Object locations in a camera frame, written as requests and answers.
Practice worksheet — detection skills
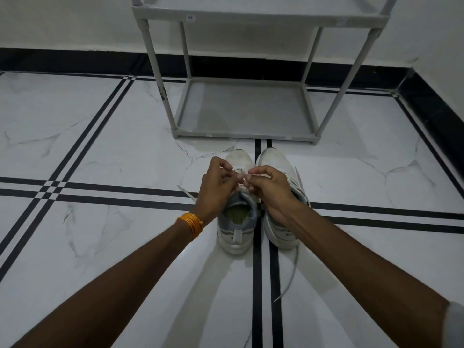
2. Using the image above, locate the person's right hand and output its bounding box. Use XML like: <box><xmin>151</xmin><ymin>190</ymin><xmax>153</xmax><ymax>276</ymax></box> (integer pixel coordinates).
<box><xmin>243</xmin><ymin>165</ymin><xmax>309</xmax><ymax>229</ymax></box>

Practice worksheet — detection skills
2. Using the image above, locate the person's left hand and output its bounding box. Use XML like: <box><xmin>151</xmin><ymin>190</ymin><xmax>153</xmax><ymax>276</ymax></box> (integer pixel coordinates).
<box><xmin>193</xmin><ymin>156</ymin><xmax>240</xmax><ymax>226</ymax></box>

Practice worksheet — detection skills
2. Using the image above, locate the person's left forearm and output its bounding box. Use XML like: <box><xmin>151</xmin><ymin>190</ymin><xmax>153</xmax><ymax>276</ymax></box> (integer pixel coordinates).
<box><xmin>10</xmin><ymin>218</ymin><xmax>201</xmax><ymax>348</ymax></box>

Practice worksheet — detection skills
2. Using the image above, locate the person's right forearm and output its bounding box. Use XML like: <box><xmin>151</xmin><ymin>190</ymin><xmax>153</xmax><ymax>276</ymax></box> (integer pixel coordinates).
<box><xmin>288</xmin><ymin>206</ymin><xmax>452</xmax><ymax>348</ymax></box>

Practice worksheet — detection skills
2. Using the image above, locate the white grey sneaker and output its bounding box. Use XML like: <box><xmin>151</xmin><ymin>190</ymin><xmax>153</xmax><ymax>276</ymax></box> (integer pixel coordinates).
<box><xmin>255</xmin><ymin>147</ymin><xmax>312</xmax><ymax>250</ymax></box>
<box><xmin>216</xmin><ymin>148</ymin><xmax>261</xmax><ymax>256</ymax></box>

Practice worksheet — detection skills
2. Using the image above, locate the orange thread wristband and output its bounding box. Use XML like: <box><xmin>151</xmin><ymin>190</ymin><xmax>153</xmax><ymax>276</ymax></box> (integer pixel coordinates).
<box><xmin>176</xmin><ymin>212</ymin><xmax>204</xmax><ymax>240</ymax></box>

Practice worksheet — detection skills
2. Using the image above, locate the grey plastic shoe rack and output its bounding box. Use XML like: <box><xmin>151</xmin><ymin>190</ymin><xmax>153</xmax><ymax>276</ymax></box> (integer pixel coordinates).
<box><xmin>130</xmin><ymin>0</ymin><xmax>399</xmax><ymax>145</ymax></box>

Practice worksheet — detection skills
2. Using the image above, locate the white sleeve cuff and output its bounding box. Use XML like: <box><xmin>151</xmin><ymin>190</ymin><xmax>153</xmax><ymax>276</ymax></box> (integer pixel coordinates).
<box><xmin>442</xmin><ymin>301</ymin><xmax>464</xmax><ymax>348</ymax></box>

